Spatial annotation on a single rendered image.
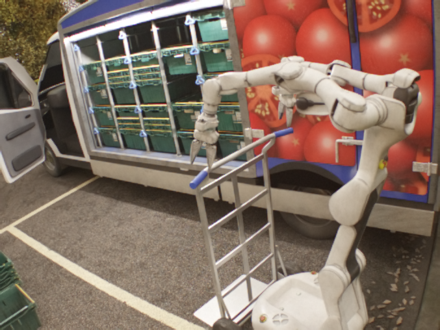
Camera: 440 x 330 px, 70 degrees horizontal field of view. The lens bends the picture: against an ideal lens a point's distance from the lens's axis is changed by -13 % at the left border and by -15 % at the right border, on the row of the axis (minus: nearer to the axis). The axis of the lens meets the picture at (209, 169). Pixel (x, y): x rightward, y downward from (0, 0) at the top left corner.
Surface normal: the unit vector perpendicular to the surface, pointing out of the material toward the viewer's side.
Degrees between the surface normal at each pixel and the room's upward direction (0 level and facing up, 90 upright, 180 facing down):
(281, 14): 90
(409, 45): 90
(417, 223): 90
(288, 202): 90
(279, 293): 69
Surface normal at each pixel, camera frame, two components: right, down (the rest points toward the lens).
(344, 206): -0.74, 0.37
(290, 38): -0.58, 0.40
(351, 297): 0.55, -0.15
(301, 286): -0.76, 0.11
